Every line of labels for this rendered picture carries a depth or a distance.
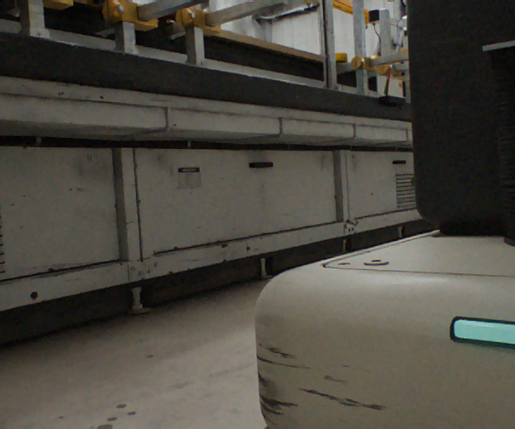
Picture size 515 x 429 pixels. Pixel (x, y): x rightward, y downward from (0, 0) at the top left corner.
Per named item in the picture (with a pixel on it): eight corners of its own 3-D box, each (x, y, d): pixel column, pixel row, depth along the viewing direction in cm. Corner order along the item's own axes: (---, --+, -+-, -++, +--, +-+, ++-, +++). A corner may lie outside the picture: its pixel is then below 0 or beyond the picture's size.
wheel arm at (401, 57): (433, 58, 228) (432, 47, 228) (430, 57, 226) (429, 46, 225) (337, 76, 255) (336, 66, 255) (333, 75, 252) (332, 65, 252)
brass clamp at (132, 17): (159, 27, 148) (157, 7, 148) (117, 17, 138) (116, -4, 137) (143, 32, 152) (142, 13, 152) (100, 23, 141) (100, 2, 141)
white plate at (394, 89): (403, 102, 268) (403, 80, 267) (378, 97, 247) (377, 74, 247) (402, 102, 268) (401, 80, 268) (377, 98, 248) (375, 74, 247)
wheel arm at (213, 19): (288, 8, 150) (288, -9, 149) (281, 5, 147) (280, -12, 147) (171, 42, 176) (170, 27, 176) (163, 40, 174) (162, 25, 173)
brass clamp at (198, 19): (223, 31, 168) (221, 14, 168) (190, 23, 157) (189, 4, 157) (207, 36, 172) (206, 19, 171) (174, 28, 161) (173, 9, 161)
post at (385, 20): (394, 116, 262) (389, 8, 260) (391, 115, 260) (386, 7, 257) (387, 117, 264) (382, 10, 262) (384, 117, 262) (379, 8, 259)
